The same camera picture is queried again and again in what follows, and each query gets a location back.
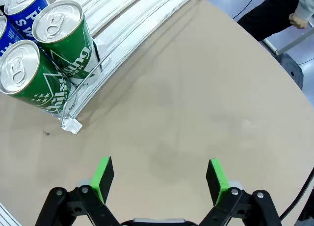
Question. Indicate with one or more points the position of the grey stand base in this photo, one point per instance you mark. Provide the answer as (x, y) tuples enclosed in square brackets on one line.
[(292, 70)]

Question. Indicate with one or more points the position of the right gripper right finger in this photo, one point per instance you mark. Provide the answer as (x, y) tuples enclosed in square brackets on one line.
[(218, 184)]

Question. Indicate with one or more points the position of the clear can rack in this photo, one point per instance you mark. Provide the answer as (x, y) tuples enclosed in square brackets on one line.
[(137, 22)]

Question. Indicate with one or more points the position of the blue Pocari Sweat can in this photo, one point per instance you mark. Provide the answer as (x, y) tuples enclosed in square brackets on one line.
[(29, 12), (7, 37)]

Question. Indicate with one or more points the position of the person's left hand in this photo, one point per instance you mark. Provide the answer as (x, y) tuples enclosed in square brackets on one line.
[(298, 21)]

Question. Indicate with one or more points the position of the white ribbed panel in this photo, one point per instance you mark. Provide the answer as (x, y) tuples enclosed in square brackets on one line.
[(6, 217)]

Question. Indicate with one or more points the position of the large white table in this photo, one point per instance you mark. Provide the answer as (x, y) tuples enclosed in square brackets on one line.
[(294, 42)]

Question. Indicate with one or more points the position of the green Chilsung cider can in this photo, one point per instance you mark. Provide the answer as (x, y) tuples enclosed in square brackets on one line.
[(24, 64), (59, 22)]

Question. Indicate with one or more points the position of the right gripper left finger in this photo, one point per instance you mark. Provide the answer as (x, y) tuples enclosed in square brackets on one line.
[(100, 184)]

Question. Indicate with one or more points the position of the person in grey hoodie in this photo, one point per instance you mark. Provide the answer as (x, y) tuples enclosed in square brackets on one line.
[(269, 15)]

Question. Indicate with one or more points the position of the person's left forearm grey sleeve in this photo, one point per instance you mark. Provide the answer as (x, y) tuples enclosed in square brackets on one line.
[(305, 3)]

